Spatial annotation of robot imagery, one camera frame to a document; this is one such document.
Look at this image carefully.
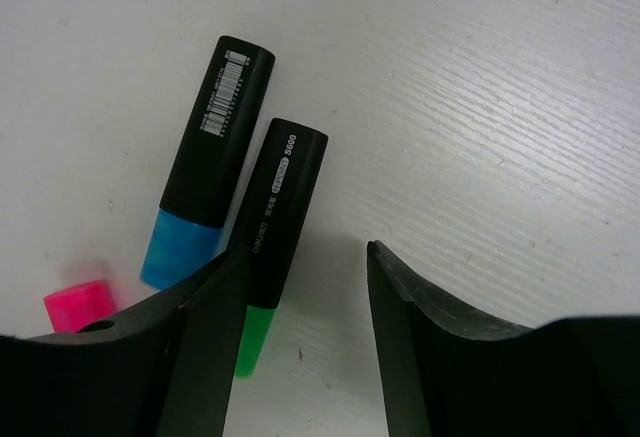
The pink-capped black highlighter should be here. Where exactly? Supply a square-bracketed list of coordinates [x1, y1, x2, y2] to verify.
[43, 279, 116, 332]

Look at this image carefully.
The blue-capped black highlighter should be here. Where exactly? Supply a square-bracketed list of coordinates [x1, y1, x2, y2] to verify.
[140, 36, 275, 290]

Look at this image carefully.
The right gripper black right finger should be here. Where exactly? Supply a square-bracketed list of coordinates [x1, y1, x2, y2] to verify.
[367, 241, 639, 436]

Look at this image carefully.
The green-capped black highlighter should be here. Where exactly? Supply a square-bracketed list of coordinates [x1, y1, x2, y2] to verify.
[229, 118, 329, 378]

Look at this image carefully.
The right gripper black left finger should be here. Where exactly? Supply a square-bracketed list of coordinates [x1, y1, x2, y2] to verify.
[1, 246, 250, 436]

